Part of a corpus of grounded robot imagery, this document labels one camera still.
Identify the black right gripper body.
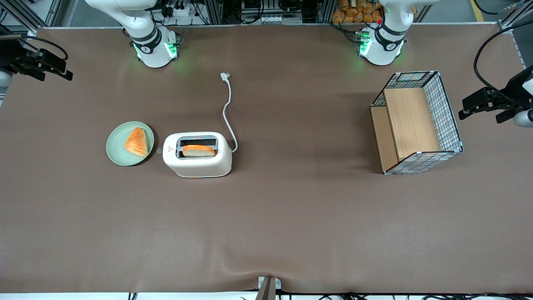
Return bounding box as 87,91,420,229
0,25,27,73

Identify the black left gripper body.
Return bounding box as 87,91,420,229
499,65,533,110

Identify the white two-slot toaster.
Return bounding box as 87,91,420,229
162,132,232,178

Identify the pale green plate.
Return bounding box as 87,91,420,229
106,121,155,166

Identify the triangular orange pastry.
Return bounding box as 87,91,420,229
125,127,149,157

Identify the white power strip with plugs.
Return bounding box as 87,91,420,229
164,0,200,18

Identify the pile of orange bread rolls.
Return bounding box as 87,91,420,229
331,0,384,24

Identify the toast slice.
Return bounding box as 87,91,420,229
182,145,216,158

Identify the brown table mat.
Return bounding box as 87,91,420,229
0,23,533,294

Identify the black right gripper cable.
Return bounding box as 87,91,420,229
0,34,69,61

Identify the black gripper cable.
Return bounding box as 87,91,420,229
0,34,69,61
474,20,533,98

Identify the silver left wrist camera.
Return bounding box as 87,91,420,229
514,109,533,128

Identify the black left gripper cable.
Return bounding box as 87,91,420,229
474,20,533,98

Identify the aluminium frame profile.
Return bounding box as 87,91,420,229
498,0,533,32
0,0,63,36

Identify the wire basket with wooden boards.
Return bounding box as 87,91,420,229
370,71,463,175

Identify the aluminium frame post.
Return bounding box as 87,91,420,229
317,0,336,22
207,0,223,25

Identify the white power cord with plug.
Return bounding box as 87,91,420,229
220,72,238,153

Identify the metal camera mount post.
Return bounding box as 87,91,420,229
255,276,282,300

